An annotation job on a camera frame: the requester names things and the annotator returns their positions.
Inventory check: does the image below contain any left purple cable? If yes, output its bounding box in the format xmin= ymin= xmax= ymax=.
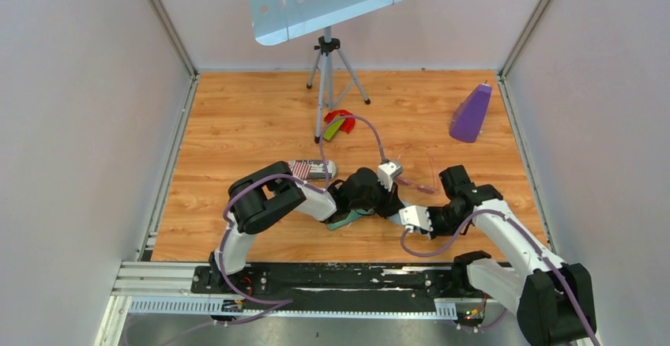
xmin=216 ymin=115 xmax=390 ymax=314

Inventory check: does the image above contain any white slotted cable duct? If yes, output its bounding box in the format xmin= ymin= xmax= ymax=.
xmin=128 ymin=297 xmax=457 ymax=321

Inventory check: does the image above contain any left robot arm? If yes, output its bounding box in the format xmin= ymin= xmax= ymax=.
xmin=211 ymin=160 xmax=405 ymax=293

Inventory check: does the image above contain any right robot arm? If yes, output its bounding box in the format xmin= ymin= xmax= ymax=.
xmin=424 ymin=165 xmax=599 ymax=345

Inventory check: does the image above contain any striped printed glasses pouch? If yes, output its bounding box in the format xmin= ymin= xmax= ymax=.
xmin=287 ymin=159 xmax=337 ymax=181

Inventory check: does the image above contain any grey tripod stand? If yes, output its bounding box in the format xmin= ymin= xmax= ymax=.
xmin=306 ymin=26 xmax=371 ymax=144

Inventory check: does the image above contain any grey glasses case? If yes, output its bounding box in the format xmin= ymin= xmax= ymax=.
xmin=326 ymin=209 xmax=375 ymax=231

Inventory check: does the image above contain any red curved plastic piece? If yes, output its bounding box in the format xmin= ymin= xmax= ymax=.
xmin=324 ymin=109 xmax=356 ymax=134

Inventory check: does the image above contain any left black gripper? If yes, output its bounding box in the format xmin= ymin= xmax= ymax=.
xmin=348 ymin=176 xmax=405 ymax=219

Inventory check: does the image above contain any green rectangular block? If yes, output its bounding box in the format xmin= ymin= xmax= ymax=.
xmin=322 ymin=115 xmax=346 ymax=141

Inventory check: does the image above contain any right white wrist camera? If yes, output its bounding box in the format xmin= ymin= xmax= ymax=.
xmin=398 ymin=205 xmax=433 ymax=239

